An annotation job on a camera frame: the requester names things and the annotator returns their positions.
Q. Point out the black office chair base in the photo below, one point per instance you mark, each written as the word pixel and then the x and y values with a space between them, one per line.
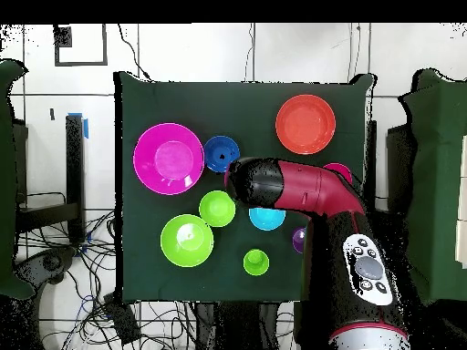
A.
pixel 47 266

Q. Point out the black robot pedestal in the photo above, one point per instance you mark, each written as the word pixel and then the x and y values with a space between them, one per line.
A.
pixel 237 324

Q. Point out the small green bowl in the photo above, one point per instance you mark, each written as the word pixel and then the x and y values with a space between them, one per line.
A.
pixel 217 209

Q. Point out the large pink bowl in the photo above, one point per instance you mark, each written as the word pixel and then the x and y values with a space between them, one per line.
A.
pixel 168 159

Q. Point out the red bowl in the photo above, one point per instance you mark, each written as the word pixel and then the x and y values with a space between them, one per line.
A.
pixel 341 171

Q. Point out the green cup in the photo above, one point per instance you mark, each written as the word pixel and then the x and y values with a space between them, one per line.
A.
pixel 256 262

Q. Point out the purple cup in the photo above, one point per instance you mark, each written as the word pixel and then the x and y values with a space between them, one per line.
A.
pixel 299 240

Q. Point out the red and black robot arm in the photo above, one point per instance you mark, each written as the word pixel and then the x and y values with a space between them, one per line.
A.
pixel 310 186

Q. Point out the light blue bowl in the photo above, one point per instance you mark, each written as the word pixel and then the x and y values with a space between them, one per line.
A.
pixel 266 220

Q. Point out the dark blue bowl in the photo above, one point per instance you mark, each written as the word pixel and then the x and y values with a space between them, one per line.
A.
pixel 219 151

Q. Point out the large orange bowl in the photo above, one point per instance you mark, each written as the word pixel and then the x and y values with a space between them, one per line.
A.
pixel 305 124

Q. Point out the black metal stand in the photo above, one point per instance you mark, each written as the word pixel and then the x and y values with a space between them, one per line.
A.
pixel 74 175

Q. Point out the green covered side table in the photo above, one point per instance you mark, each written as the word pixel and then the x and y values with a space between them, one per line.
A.
pixel 7 182
pixel 434 182

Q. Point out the large green bowl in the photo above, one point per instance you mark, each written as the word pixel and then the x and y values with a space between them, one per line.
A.
pixel 186 240

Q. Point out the dark green tablecloth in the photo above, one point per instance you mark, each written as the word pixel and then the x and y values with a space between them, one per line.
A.
pixel 237 109

